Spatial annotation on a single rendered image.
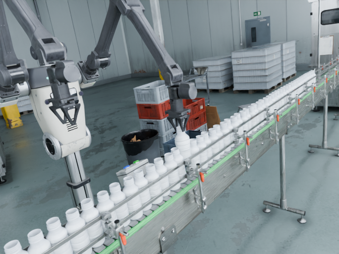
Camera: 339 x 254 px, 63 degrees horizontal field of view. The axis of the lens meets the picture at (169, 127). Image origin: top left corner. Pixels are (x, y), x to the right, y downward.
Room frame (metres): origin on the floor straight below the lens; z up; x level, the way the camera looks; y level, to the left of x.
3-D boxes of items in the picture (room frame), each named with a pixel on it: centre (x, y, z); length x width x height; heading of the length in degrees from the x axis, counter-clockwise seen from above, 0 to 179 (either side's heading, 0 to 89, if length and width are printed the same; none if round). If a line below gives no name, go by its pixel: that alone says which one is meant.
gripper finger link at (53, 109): (0.98, 0.37, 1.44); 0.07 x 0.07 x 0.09; 47
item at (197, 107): (4.49, -0.32, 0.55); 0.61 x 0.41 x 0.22; 140
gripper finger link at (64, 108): (0.95, 0.34, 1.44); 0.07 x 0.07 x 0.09; 47
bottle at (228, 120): (1.49, -0.33, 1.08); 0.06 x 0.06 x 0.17
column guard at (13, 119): (7.63, 4.33, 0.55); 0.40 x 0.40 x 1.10; 47
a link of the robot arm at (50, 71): (0.96, 0.35, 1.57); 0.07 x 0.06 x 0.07; 48
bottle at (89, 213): (0.80, 0.30, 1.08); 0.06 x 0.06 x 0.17
